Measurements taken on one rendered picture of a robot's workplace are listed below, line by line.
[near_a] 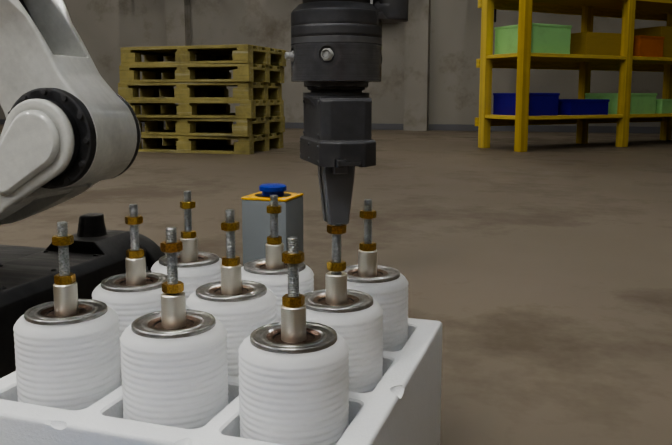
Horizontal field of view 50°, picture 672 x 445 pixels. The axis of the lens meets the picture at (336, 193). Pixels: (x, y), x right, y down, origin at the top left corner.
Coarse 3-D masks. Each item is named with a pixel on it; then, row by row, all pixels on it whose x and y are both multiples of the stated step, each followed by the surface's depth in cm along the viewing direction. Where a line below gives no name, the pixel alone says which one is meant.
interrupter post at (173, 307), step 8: (168, 296) 65; (176, 296) 65; (184, 296) 66; (168, 304) 65; (176, 304) 65; (184, 304) 66; (168, 312) 65; (176, 312) 66; (184, 312) 66; (168, 320) 66; (176, 320) 66; (184, 320) 66; (168, 328) 66; (176, 328) 66
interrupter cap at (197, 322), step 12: (156, 312) 69; (192, 312) 70; (204, 312) 69; (132, 324) 66; (144, 324) 66; (156, 324) 67; (192, 324) 67; (204, 324) 66; (144, 336) 63; (156, 336) 63; (168, 336) 63; (180, 336) 63
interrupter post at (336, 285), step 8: (328, 272) 74; (344, 272) 74; (328, 280) 73; (336, 280) 73; (344, 280) 73; (328, 288) 73; (336, 288) 73; (344, 288) 73; (328, 296) 73; (336, 296) 73; (344, 296) 73; (336, 304) 73
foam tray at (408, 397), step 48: (432, 336) 85; (0, 384) 71; (384, 384) 71; (432, 384) 86; (0, 432) 65; (48, 432) 63; (96, 432) 61; (144, 432) 61; (192, 432) 61; (384, 432) 64; (432, 432) 87
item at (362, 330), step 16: (320, 320) 70; (336, 320) 70; (352, 320) 70; (368, 320) 71; (352, 336) 70; (368, 336) 71; (352, 352) 70; (368, 352) 71; (352, 368) 70; (368, 368) 71; (352, 384) 71; (368, 384) 72
